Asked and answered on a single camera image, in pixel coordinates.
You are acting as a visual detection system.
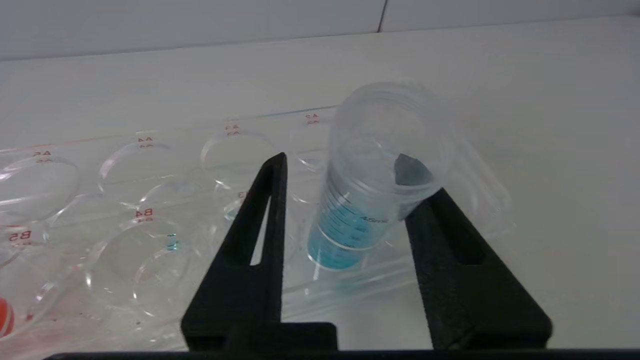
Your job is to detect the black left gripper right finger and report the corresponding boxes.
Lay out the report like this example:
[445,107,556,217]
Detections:
[404,187,553,350]

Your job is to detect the clear plastic test tube rack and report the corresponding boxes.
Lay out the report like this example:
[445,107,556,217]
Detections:
[0,104,516,352]

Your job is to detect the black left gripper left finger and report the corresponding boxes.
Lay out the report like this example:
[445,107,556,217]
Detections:
[181,152,338,352]

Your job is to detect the test tube with red pigment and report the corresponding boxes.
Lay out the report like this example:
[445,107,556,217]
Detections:
[0,297,16,337]

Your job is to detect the test tube with blue pigment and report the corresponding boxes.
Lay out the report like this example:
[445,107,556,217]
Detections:
[306,81,458,272]

